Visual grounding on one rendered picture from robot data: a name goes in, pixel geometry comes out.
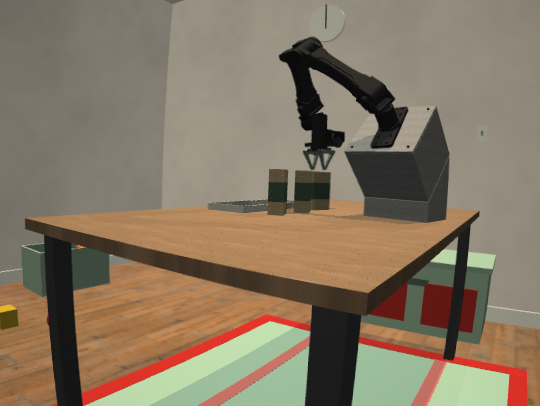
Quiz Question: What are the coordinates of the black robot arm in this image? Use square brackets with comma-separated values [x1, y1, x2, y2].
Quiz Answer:
[279, 37, 408, 149]

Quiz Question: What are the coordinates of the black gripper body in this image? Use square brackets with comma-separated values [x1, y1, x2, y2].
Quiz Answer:
[305, 128, 334, 151]

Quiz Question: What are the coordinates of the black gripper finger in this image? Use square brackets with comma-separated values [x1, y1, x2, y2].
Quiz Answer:
[318, 149, 336, 170]
[303, 150, 319, 170]

